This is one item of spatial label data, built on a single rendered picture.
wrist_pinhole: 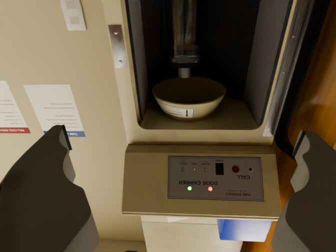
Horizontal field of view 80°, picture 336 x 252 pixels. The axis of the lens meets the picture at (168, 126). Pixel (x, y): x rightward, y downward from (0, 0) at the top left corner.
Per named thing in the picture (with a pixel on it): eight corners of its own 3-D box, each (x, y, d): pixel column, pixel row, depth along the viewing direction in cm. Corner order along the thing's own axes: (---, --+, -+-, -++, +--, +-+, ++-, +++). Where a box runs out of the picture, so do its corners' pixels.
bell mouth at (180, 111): (220, 75, 56) (218, 94, 58) (156, 76, 57) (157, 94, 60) (233, 104, 41) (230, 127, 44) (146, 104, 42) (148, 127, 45)
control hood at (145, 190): (272, 145, 44) (263, 178, 49) (126, 143, 46) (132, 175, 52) (298, 187, 34) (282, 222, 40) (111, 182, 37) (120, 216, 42)
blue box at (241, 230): (259, 180, 49) (252, 204, 53) (217, 179, 49) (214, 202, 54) (275, 218, 40) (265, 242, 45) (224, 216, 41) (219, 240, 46)
